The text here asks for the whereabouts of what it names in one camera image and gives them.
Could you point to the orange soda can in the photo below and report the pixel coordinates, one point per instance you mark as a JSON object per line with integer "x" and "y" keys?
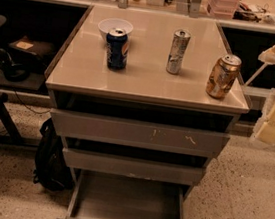
{"x": 223, "y": 75}

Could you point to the tall silver can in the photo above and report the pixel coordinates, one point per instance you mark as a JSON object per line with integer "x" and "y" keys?
{"x": 181, "y": 39}

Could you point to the grey drawer cabinet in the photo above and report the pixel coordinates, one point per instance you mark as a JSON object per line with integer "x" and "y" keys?
{"x": 144, "y": 90}

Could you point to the blue Pepsi can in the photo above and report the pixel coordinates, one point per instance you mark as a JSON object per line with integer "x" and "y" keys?
{"x": 117, "y": 49}

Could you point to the bottom drawer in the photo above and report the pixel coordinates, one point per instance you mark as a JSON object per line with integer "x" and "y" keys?
{"x": 105, "y": 196}

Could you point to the drawer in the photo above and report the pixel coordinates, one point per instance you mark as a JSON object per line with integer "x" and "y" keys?
{"x": 105, "y": 196}
{"x": 139, "y": 134}
{"x": 130, "y": 167}

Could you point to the middle drawer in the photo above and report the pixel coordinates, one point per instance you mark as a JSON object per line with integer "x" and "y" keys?
{"x": 130, "y": 167}

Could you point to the top drawer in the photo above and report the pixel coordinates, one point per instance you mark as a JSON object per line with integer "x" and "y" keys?
{"x": 139, "y": 134}

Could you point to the pink stacked trays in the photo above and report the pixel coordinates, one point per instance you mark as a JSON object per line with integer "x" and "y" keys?
{"x": 223, "y": 9}

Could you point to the dark box with label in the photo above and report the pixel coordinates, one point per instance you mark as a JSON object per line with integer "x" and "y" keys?
{"x": 27, "y": 50}

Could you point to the black backpack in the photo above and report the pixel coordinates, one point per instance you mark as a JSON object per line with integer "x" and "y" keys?
{"x": 50, "y": 168}

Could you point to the black headphones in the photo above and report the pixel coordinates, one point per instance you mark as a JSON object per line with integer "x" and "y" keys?
{"x": 12, "y": 71}

